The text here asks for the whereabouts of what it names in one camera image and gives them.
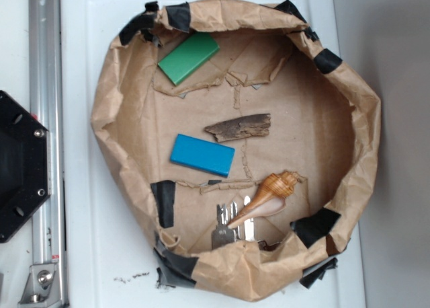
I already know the brown wood chip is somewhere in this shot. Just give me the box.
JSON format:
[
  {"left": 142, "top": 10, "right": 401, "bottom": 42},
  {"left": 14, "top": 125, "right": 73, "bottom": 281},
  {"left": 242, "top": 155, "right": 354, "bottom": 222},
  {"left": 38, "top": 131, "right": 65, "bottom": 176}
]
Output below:
[{"left": 204, "top": 114, "right": 271, "bottom": 143}]

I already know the blue rectangular block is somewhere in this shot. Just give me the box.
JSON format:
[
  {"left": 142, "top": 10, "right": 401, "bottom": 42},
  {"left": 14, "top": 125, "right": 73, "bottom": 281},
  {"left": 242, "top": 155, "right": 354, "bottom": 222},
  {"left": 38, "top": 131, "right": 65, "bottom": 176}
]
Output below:
[{"left": 170, "top": 134, "right": 235, "bottom": 177}]

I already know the brown paper bag tray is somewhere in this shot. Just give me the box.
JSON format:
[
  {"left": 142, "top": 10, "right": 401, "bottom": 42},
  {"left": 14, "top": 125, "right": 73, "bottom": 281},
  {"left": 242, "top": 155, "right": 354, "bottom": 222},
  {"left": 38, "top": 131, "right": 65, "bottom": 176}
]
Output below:
[{"left": 91, "top": 0, "right": 381, "bottom": 301}]

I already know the orange spiral seashell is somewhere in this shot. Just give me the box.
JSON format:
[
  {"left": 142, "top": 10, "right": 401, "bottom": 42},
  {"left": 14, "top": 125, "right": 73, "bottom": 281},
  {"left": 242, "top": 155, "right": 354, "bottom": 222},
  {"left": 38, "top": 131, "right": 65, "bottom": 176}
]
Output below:
[{"left": 228, "top": 171, "right": 304, "bottom": 229}]

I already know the silver key bunch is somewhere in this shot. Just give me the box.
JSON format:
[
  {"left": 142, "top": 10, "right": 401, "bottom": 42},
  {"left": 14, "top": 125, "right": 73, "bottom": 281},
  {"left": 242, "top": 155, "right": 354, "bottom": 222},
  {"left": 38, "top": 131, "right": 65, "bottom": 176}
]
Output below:
[{"left": 212, "top": 201, "right": 255, "bottom": 249}]

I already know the green rectangular block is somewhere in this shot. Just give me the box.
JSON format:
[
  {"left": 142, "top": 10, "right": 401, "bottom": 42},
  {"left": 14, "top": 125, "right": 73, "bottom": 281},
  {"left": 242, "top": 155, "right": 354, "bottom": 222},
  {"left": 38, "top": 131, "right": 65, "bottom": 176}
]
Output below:
[{"left": 158, "top": 32, "right": 220, "bottom": 85}]

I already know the white plastic tray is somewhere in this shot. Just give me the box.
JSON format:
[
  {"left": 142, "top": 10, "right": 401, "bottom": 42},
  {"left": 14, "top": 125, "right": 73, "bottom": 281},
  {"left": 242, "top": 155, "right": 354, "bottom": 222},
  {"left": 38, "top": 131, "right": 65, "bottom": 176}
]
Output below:
[{"left": 59, "top": 0, "right": 368, "bottom": 308}]

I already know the aluminium extrusion rail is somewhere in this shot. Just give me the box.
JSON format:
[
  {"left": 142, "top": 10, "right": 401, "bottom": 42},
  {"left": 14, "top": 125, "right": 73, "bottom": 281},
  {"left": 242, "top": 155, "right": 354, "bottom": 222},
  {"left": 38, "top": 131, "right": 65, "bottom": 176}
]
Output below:
[{"left": 29, "top": 0, "right": 69, "bottom": 307}]

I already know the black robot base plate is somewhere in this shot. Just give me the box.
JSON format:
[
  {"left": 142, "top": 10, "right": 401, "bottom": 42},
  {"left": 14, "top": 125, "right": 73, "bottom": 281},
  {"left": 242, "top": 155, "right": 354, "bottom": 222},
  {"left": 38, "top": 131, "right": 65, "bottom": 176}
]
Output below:
[{"left": 0, "top": 91, "right": 50, "bottom": 243}]

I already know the metal corner bracket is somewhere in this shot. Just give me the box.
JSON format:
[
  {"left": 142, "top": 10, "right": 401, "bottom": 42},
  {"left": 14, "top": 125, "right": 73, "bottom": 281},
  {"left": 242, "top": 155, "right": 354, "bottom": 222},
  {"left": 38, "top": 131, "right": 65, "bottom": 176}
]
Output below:
[{"left": 17, "top": 263, "right": 60, "bottom": 307}]

